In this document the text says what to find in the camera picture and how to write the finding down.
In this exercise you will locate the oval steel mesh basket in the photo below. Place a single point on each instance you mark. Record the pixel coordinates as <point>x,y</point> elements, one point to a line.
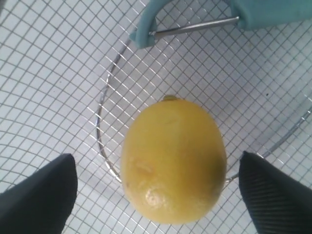
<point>71,81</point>

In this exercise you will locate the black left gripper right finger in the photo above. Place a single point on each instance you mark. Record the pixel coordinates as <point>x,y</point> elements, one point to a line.
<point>276,203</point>

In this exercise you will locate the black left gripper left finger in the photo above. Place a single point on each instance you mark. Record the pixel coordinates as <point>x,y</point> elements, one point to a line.
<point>42,203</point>

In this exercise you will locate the yellow lemon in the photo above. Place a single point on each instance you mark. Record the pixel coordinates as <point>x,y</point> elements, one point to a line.
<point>173,162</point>

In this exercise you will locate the teal handled peeler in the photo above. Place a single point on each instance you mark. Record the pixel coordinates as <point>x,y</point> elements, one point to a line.
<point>246,14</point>

